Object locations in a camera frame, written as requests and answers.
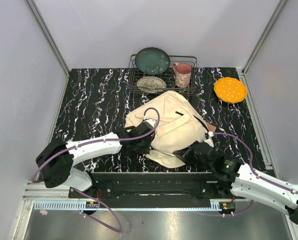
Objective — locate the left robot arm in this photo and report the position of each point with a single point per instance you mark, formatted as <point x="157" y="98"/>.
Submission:
<point x="56" y="163"/>

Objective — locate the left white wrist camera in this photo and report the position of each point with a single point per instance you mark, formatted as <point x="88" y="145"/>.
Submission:
<point x="150" y="122"/>

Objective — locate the orange dotted plate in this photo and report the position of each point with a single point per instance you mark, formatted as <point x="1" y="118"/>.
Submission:
<point x="230" y="90"/>

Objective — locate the dark green ceramic plate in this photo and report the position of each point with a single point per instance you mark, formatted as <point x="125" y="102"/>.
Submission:
<point x="152" y="61"/>

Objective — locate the patterned beige small plate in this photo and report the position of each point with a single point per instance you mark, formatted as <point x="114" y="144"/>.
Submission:
<point x="151" y="84"/>

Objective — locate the pink patterned mug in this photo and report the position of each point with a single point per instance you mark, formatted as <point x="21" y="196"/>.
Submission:
<point x="183" y="73"/>

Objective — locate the cream canvas student bag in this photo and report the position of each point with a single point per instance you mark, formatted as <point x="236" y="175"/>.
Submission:
<point x="179" y="127"/>

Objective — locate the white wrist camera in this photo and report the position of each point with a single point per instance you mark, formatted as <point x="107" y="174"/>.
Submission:
<point x="150" y="122"/>
<point x="208" y="138"/>

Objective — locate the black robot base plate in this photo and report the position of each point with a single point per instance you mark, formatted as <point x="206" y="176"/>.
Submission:
<point x="152" y="190"/>

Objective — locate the black wire dish rack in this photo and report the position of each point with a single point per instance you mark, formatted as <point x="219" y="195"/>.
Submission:
<point x="168" y="76"/>

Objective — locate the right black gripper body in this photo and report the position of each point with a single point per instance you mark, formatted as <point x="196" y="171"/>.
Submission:
<point x="193" y="159"/>

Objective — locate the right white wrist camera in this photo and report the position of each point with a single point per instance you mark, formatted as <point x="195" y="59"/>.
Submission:
<point x="208" y="138"/>

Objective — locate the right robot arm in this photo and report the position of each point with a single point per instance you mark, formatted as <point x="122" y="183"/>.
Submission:
<point x="243" y="181"/>

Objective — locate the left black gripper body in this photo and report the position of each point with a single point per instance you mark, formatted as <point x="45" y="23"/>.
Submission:
<point x="143" y="145"/>

